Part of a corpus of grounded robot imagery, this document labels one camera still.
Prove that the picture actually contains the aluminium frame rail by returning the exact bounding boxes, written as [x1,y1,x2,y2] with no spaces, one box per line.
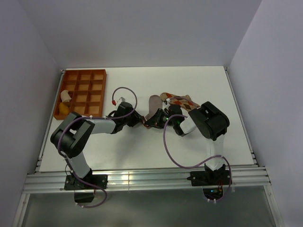
[22,166,271,194]

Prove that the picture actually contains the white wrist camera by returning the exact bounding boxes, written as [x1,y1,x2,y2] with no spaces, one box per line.
[163,98,170,108]
[112,97,125,106]

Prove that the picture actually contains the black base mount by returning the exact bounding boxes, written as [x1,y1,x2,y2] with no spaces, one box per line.
[187,170,231,186]
[64,175,108,191]

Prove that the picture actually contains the grey sock red stripes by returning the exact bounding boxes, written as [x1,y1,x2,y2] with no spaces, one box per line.
[145,95,162,121]

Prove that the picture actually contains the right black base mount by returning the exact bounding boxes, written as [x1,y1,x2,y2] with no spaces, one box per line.
[187,170,231,186]

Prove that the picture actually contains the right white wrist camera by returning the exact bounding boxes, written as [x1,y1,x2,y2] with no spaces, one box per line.
[163,98,170,108]

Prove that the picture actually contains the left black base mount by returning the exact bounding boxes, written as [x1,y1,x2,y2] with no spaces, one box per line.
[64,175,108,191]

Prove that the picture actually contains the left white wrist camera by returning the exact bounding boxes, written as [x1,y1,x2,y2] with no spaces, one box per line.
[112,97,125,106]

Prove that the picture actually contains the black box under rail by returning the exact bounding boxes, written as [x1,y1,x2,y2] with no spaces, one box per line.
[74,192,95,204]

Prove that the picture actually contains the rolled beige sock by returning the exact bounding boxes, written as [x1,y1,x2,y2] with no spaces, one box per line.
[60,90,72,103]

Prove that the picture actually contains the rolled yellow sock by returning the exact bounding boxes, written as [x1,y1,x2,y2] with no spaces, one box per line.
[59,102,70,115]

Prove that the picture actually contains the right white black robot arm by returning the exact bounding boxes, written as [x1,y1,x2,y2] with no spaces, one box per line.
[144,101,230,184]

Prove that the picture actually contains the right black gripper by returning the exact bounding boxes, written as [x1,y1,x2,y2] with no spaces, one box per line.
[145,108,176,129]

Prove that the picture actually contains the tan argyle sock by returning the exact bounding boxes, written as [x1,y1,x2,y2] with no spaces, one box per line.
[160,92,200,112]

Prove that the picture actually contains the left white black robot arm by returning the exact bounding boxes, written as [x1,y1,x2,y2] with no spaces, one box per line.
[50,102,144,189]

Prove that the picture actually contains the orange compartment tray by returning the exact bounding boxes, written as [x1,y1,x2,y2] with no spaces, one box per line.
[53,69,107,120]

